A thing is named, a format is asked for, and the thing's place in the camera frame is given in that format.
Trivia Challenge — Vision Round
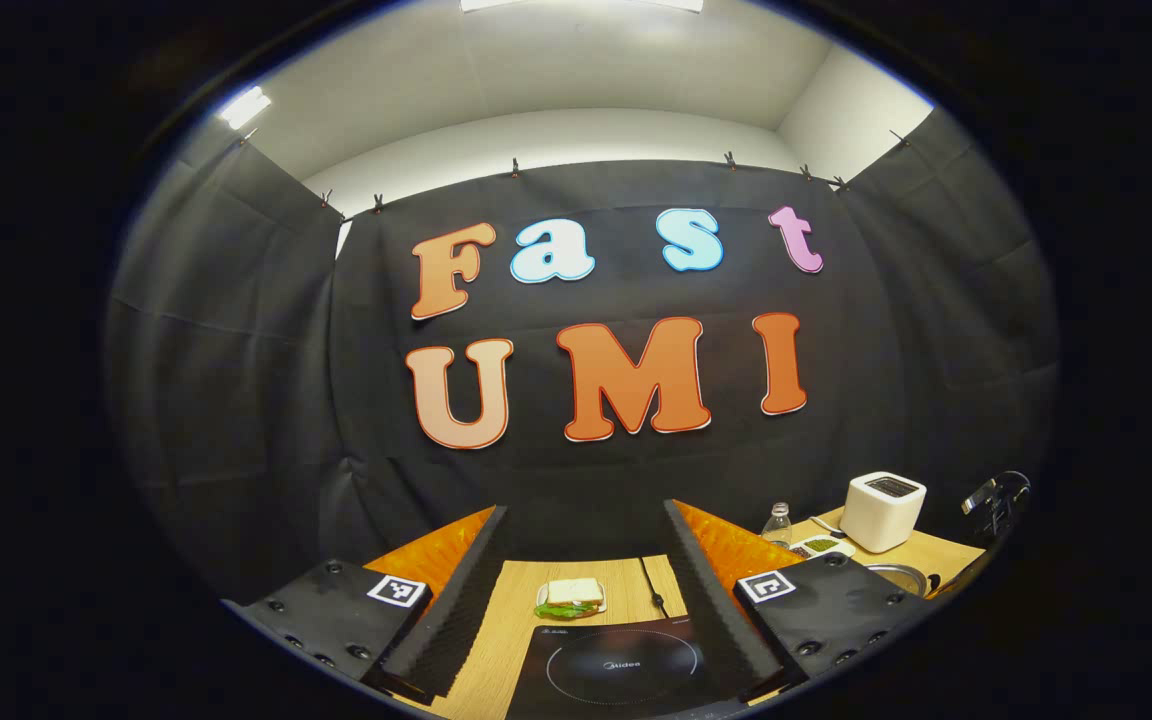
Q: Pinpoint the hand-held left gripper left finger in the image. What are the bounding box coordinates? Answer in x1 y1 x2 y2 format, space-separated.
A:
224 505 512 706

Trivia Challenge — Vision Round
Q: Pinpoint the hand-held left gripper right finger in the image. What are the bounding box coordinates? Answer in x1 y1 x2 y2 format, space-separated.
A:
662 499 937 706

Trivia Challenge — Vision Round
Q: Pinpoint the black induction cooktop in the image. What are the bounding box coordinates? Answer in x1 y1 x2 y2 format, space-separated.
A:
504 613 752 720

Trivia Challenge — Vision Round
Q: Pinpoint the steel pot with black handle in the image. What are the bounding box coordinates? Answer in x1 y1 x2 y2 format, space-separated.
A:
864 562 947 601

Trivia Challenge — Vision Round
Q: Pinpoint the white toaster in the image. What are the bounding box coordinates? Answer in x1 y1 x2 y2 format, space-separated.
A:
841 471 928 554

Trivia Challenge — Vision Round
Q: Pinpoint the white divided dish of beans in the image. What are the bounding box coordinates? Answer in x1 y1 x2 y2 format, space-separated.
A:
789 535 857 561

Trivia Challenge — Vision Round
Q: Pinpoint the sandwich with lettuce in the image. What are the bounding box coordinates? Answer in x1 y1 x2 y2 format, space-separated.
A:
537 577 605 619

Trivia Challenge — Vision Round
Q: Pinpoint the black backdrop cloth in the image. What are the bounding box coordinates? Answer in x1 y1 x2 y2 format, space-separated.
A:
104 105 1057 601

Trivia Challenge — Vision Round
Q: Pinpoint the row of black cloth clips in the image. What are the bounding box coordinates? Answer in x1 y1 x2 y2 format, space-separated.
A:
234 128 912 216

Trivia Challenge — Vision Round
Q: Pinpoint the small rectangular ceiling light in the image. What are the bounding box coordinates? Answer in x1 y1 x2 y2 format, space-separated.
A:
216 86 273 131

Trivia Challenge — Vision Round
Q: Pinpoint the large rectangular ceiling light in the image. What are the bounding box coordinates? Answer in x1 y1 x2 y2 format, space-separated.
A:
461 0 705 13

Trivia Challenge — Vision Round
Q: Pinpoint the black power cable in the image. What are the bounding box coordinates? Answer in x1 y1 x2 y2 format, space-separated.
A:
639 556 672 619

